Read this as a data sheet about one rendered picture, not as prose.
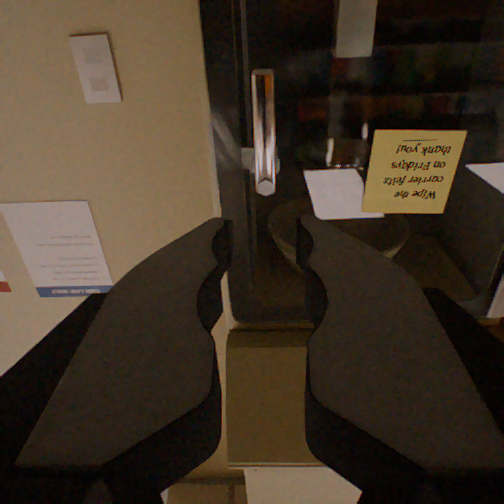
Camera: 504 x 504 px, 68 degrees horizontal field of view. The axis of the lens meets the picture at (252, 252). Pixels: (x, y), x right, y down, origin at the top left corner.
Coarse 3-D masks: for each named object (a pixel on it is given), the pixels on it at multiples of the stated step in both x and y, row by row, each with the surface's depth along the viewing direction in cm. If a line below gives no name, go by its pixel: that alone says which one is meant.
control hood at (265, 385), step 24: (240, 336) 44; (264, 336) 44; (288, 336) 44; (240, 360) 43; (264, 360) 43; (288, 360) 43; (240, 384) 42; (264, 384) 42; (288, 384) 42; (240, 408) 42; (264, 408) 42; (288, 408) 41; (240, 432) 41; (264, 432) 41; (288, 432) 41; (240, 456) 41; (264, 456) 41; (288, 456) 40; (312, 456) 40
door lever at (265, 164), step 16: (256, 80) 25; (272, 80) 25; (256, 96) 25; (272, 96) 25; (256, 112) 26; (272, 112) 26; (256, 128) 26; (272, 128) 26; (256, 144) 27; (272, 144) 27; (256, 160) 28; (272, 160) 28; (256, 176) 28; (272, 176) 28; (272, 192) 29
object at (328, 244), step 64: (320, 256) 9; (384, 256) 9; (320, 320) 7; (384, 320) 7; (320, 384) 6; (384, 384) 6; (448, 384) 6; (320, 448) 6; (384, 448) 5; (448, 448) 5
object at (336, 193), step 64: (256, 0) 26; (320, 0) 26; (384, 0) 26; (448, 0) 26; (256, 64) 29; (320, 64) 28; (384, 64) 28; (448, 64) 28; (320, 128) 31; (384, 128) 31; (448, 128) 31; (256, 192) 34; (320, 192) 34; (256, 256) 38; (448, 256) 38; (256, 320) 43
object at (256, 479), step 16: (256, 480) 64; (272, 480) 64; (288, 480) 64; (304, 480) 64; (320, 480) 64; (336, 480) 64; (256, 496) 68; (272, 496) 67; (288, 496) 67; (304, 496) 67; (320, 496) 67; (336, 496) 67; (352, 496) 67
